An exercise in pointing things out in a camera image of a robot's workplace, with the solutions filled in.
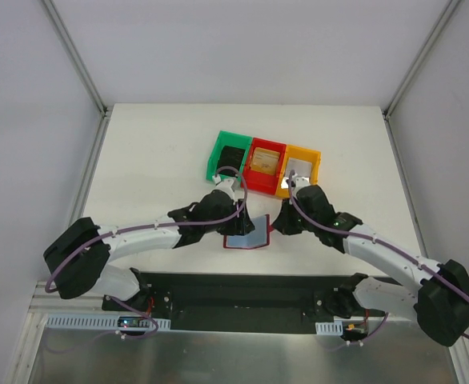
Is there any red leather card holder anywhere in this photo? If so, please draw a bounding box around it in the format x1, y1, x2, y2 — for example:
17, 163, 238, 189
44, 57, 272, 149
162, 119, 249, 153
223, 214, 273, 250

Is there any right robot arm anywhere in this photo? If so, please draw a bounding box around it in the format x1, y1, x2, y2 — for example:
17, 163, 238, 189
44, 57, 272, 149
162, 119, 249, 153
273, 178, 469, 346

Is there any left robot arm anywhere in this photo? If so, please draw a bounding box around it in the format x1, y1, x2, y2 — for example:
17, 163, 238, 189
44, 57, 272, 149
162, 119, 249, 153
43, 189, 254, 311

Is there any silver VIP card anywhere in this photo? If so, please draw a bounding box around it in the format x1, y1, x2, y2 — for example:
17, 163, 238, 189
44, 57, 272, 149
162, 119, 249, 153
281, 158, 312, 189

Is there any gold VIP card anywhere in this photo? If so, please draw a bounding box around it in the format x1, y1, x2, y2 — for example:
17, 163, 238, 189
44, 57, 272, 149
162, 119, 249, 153
250, 147, 280, 175

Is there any black VIP card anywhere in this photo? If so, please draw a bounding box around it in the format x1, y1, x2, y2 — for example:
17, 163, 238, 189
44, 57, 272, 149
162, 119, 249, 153
216, 146, 245, 177

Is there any red plastic bin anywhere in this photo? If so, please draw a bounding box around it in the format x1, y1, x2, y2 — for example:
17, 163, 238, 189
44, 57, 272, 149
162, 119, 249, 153
243, 138, 287, 196

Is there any yellow plastic bin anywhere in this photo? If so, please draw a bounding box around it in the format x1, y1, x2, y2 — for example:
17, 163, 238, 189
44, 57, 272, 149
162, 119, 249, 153
275, 145, 321, 198

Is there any green plastic bin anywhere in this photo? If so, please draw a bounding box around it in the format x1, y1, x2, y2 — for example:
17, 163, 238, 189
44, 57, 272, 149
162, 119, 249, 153
206, 130, 253, 182

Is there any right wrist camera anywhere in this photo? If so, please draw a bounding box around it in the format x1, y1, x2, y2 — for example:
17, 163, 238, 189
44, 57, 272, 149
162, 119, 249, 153
287, 170, 311, 198

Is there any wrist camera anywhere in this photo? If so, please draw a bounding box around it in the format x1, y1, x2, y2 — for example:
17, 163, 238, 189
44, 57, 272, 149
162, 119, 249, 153
287, 170, 311, 198
214, 177, 239, 200

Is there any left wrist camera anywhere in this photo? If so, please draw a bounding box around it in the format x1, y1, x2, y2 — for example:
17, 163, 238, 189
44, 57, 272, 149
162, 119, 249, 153
214, 177, 239, 200

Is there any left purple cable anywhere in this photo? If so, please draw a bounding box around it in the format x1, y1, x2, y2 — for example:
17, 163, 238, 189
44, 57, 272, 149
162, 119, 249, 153
44, 166, 250, 353

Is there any purple cable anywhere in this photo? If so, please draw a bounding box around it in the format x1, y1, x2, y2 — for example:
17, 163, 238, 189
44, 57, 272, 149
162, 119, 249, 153
288, 170, 469, 349
44, 166, 250, 353

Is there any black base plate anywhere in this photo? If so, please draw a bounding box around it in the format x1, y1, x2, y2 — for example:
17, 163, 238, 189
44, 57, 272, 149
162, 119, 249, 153
100, 270, 419, 333

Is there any right white cable duct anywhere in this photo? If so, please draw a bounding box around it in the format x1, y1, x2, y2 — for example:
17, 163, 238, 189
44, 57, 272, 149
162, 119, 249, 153
315, 320, 343, 337

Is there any white cable duct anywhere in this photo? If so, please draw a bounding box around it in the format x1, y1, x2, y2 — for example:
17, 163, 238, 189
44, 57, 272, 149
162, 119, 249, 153
315, 320, 343, 337
46, 314, 171, 332

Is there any right aluminium table rail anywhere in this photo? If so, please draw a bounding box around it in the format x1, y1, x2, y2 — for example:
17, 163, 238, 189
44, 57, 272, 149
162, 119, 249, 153
383, 114, 429, 258

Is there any aluminium table rail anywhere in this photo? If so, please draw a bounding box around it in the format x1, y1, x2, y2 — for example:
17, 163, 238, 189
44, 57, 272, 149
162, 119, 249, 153
43, 107, 113, 299
383, 114, 429, 258

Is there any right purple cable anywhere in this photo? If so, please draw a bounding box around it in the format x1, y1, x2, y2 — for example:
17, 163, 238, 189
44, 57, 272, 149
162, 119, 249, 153
288, 170, 469, 349

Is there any left white cable duct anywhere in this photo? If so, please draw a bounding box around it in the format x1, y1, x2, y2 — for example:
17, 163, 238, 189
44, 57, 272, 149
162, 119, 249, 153
46, 314, 171, 332

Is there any left aluminium table rail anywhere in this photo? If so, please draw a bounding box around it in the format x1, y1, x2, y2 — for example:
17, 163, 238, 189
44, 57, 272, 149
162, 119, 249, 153
43, 107, 113, 299

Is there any left aluminium frame post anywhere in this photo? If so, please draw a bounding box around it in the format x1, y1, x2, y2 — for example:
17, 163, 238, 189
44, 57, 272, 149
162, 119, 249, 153
40, 0, 107, 115

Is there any aluminium frame post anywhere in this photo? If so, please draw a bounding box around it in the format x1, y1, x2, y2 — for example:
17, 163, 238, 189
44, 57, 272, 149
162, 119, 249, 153
383, 0, 464, 120
40, 0, 107, 115

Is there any right aluminium frame post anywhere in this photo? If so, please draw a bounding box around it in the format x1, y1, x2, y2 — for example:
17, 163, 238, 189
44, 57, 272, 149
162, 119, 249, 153
383, 0, 464, 120

